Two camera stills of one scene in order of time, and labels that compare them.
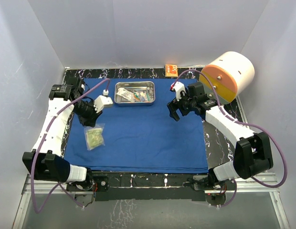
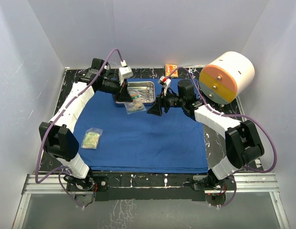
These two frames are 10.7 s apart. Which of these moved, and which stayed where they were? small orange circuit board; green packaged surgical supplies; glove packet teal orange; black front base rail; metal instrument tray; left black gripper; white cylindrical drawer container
Moved: left black gripper; glove packet teal orange; green packaged surgical supplies
Stayed: black front base rail; small orange circuit board; white cylindrical drawer container; metal instrument tray
